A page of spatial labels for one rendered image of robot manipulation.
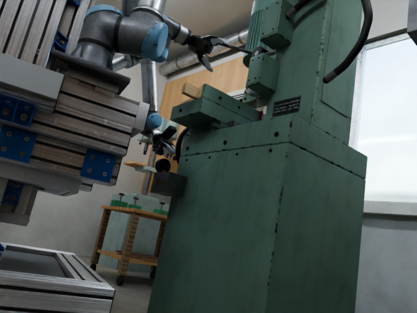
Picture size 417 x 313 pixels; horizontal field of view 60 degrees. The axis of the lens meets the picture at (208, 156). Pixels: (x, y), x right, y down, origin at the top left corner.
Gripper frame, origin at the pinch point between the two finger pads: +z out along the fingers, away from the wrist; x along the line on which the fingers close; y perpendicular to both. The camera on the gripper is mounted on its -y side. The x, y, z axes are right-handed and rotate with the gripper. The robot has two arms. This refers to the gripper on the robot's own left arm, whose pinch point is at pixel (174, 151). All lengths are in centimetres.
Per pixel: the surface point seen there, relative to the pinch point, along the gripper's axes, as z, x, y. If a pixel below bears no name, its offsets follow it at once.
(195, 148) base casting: 31.8, 10.9, -12.6
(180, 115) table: 24.4, 19.3, -21.0
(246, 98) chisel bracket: 21.1, -7.4, -38.9
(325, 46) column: 54, -2, -67
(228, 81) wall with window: -190, -133, -45
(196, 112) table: 34.0, 19.3, -26.1
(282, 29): 38, 6, -67
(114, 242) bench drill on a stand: -135, -67, 143
